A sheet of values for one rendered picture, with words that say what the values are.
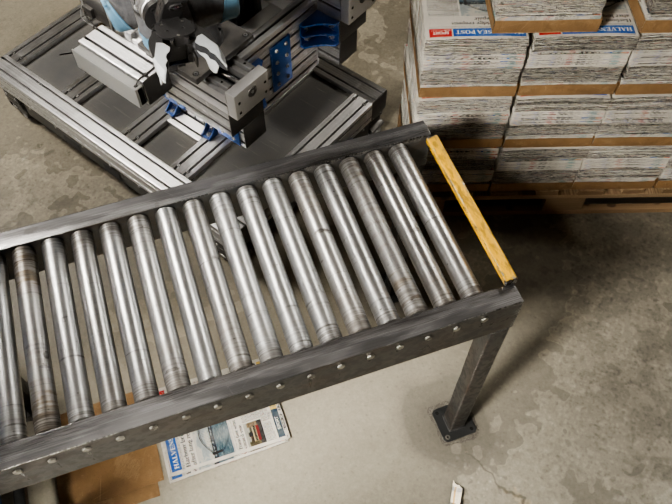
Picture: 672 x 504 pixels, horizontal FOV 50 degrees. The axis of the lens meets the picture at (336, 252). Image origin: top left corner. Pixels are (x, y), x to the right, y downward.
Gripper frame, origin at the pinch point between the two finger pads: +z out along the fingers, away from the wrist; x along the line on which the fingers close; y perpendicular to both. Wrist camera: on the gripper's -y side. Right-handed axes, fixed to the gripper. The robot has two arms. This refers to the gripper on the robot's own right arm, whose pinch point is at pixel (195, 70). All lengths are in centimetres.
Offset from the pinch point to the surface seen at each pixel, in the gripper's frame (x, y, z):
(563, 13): -105, 20, -14
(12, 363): 46, 51, 16
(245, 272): -3.8, 43.4, 17.1
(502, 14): -91, 22, -21
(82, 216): 24, 47, -13
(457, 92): -87, 50, -23
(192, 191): -0.9, 43.9, -8.9
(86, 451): 38, 52, 39
